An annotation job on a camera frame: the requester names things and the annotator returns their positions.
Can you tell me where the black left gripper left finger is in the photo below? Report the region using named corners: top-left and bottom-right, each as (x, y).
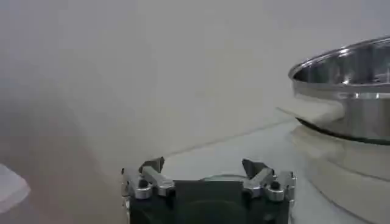
top-left (121, 156), bottom-right (176, 201)

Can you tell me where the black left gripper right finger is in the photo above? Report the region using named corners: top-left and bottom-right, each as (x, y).
top-left (241, 158), bottom-right (297, 203)

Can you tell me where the white plate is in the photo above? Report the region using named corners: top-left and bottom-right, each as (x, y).
top-left (0, 163), bottom-right (32, 214)

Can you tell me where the steel steamer with pale handles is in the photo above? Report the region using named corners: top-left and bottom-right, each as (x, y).
top-left (276, 35), bottom-right (390, 224)

